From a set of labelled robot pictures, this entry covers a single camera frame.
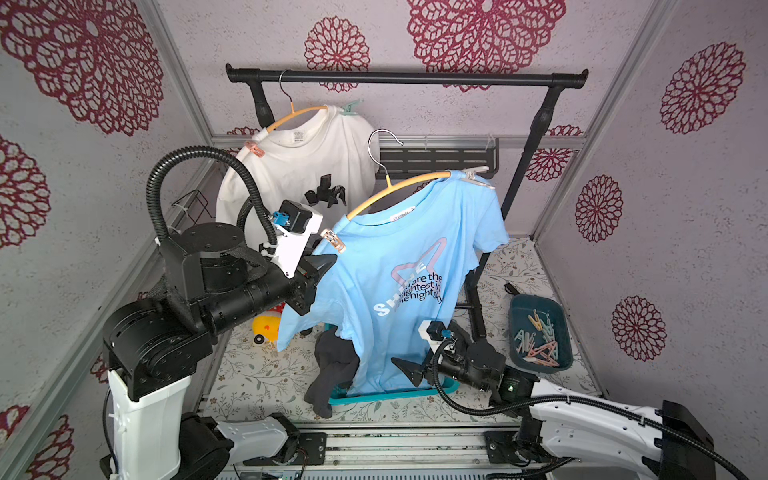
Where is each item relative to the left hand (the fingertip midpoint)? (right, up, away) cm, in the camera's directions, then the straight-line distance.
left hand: (326, 262), depth 48 cm
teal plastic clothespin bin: (+58, -22, +45) cm, 77 cm away
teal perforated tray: (-3, -35, +31) cm, 47 cm away
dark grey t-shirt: (-3, -26, +28) cm, 38 cm away
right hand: (+14, -18, +21) cm, 31 cm away
